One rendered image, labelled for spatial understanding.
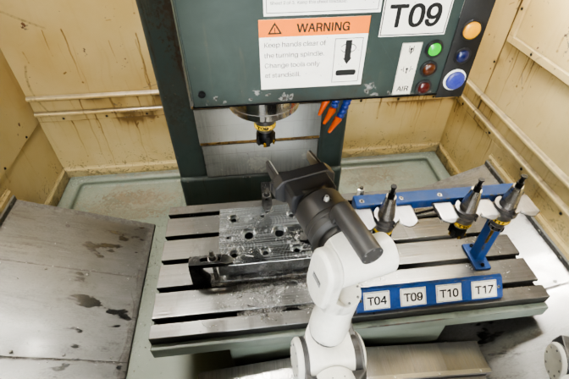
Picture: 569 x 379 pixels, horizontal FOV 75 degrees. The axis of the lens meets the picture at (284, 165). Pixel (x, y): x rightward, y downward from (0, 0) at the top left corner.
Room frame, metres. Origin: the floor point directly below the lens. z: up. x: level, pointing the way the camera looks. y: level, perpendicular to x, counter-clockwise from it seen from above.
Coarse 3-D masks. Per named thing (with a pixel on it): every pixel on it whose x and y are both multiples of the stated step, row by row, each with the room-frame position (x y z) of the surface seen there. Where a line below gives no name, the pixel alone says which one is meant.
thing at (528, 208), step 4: (524, 196) 0.70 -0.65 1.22; (520, 200) 0.69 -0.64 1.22; (524, 200) 0.69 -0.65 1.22; (528, 200) 0.69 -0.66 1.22; (520, 204) 0.67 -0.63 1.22; (524, 204) 0.67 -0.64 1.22; (528, 204) 0.67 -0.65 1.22; (532, 204) 0.67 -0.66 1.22; (524, 208) 0.66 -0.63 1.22; (528, 208) 0.66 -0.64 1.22; (532, 208) 0.66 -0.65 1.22; (536, 208) 0.66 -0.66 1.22; (524, 212) 0.64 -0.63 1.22; (528, 212) 0.64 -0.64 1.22; (532, 212) 0.64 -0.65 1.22; (536, 212) 0.64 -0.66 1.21; (532, 216) 0.64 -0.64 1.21
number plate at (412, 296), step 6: (402, 288) 0.58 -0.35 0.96; (408, 288) 0.58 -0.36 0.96; (414, 288) 0.58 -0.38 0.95; (420, 288) 0.58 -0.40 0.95; (402, 294) 0.56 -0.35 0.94; (408, 294) 0.56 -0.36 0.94; (414, 294) 0.57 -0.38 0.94; (420, 294) 0.57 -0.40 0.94; (402, 300) 0.55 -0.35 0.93; (408, 300) 0.55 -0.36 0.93; (414, 300) 0.55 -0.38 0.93; (420, 300) 0.56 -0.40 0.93; (426, 300) 0.56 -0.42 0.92
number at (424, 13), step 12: (420, 0) 0.52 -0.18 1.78; (432, 0) 0.53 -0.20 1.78; (444, 0) 0.53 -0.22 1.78; (408, 12) 0.52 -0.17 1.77; (420, 12) 0.52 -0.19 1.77; (432, 12) 0.53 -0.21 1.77; (444, 12) 0.53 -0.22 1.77; (408, 24) 0.52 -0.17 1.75; (420, 24) 0.53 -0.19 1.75; (432, 24) 0.53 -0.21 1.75
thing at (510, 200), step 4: (512, 184) 0.67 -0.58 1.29; (512, 188) 0.66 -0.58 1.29; (516, 188) 0.66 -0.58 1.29; (508, 192) 0.67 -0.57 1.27; (512, 192) 0.66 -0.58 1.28; (516, 192) 0.65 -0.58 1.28; (520, 192) 0.65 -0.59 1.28; (504, 196) 0.67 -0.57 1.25; (508, 196) 0.66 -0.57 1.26; (512, 196) 0.65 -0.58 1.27; (516, 196) 0.65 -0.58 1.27; (520, 196) 0.65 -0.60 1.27; (500, 200) 0.67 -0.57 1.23; (504, 200) 0.66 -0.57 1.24; (508, 200) 0.65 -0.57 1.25; (512, 200) 0.65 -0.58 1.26; (516, 200) 0.65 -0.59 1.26; (500, 204) 0.66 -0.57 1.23; (504, 204) 0.66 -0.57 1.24; (508, 204) 0.65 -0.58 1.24; (512, 204) 0.65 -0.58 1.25; (516, 204) 0.65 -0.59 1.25; (508, 208) 0.65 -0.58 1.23; (512, 208) 0.64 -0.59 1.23; (516, 208) 0.65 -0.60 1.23
